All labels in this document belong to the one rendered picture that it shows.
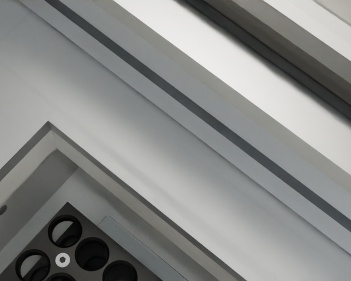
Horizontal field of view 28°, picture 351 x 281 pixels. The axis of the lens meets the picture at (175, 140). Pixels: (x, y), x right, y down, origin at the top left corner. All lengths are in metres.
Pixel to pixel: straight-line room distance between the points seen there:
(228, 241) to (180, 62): 0.06
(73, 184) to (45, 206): 0.02
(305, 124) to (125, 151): 0.07
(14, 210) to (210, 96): 0.14
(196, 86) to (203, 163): 0.04
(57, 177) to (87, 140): 0.10
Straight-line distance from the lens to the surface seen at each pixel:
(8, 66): 0.26
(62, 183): 0.35
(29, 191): 0.32
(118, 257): 0.28
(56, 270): 0.28
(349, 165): 0.20
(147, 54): 0.22
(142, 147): 0.24
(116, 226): 0.33
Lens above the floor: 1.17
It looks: 68 degrees down
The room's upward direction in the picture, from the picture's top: 6 degrees clockwise
